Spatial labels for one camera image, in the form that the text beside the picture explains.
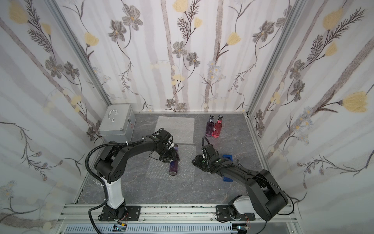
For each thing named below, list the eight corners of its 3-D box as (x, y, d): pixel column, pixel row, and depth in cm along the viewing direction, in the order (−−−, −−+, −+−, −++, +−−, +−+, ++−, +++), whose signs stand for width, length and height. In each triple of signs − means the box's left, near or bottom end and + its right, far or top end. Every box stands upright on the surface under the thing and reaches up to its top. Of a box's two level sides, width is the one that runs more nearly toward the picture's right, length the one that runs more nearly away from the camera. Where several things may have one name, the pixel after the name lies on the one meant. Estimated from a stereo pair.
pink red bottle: (215, 139, 107) (219, 120, 90) (212, 135, 109) (216, 116, 93) (219, 137, 108) (225, 118, 92) (216, 133, 110) (221, 114, 94)
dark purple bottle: (205, 137, 108) (208, 119, 92) (205, 132, 110) (208, 114, 94) (212, 137, 108) (216, 119, 92) (211, 132, 110) (215, 114, 94)
